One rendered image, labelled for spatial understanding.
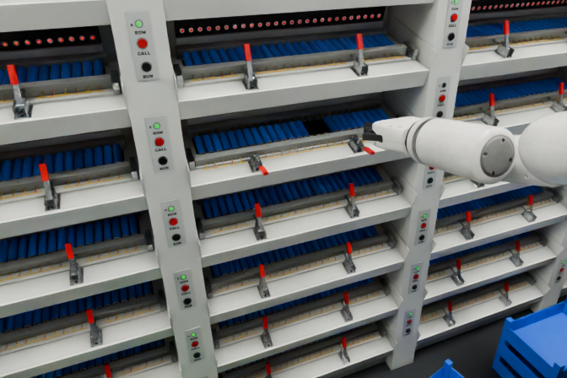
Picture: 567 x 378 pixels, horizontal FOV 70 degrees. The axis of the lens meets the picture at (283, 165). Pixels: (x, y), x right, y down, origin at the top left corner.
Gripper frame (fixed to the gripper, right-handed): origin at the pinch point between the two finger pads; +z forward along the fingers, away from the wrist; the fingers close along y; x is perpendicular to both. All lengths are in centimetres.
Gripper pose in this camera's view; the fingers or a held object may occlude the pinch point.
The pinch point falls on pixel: (378, 129)
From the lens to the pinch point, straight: 89.5
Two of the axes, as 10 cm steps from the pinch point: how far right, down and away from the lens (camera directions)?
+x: 1.0, 9.6, 2.5
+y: -9.4, 1.7, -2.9
